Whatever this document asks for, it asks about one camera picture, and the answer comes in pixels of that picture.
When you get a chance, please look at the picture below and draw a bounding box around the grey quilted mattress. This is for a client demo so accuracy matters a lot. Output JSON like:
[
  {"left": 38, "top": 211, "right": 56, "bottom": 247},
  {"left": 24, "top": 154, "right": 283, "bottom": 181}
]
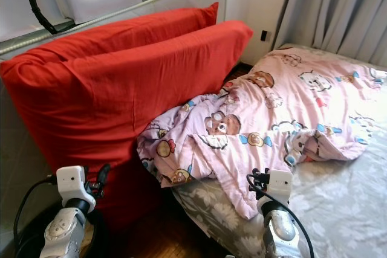
[{"left": 0, "top": 0, "right": 227, "bottom": 210}]

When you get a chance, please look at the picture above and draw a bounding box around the grey curtain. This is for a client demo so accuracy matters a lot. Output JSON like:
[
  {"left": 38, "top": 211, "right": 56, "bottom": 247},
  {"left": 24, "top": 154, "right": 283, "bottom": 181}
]
[{"left": 275, "top": 0, "right": 387, "bottom": 65}]

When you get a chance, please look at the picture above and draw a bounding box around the bed with grey floral sheet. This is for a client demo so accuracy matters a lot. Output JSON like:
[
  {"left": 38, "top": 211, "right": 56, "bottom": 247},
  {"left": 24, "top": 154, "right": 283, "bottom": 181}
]
[{"left": 172, "top": 44, "right": 387, "bottom": 258}]

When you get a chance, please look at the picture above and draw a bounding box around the thick red cushion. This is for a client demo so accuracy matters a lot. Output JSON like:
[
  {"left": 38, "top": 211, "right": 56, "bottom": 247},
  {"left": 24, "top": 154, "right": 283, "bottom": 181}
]
[{"left": 0, "top": 20, "right": 253, "bottom": 228}]

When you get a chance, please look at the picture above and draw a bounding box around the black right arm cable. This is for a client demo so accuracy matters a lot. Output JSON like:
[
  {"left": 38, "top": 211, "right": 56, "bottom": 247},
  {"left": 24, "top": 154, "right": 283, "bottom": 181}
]
[{"left": 247, "top": 173, "right": 315, "bottom": 258}]

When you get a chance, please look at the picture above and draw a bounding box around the thin red cushion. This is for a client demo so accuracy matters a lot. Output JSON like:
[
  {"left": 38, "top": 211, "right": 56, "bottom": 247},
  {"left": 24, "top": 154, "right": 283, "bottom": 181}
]
[{"left": 30, "top": 2, "right": 220, "bottom": 53}]

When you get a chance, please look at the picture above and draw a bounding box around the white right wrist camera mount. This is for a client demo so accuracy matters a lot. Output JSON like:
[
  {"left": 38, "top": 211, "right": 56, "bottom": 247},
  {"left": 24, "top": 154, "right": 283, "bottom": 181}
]
[{"left": 268, "top": 169, "right": 294, "bottom": 204}]

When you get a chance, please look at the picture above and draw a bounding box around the pink cartoon print blanket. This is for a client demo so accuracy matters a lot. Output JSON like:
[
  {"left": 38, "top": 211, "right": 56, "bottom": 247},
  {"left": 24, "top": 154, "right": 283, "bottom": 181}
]
[{"left": 137, "top": 48, "right": 387, "bottom": 221}]

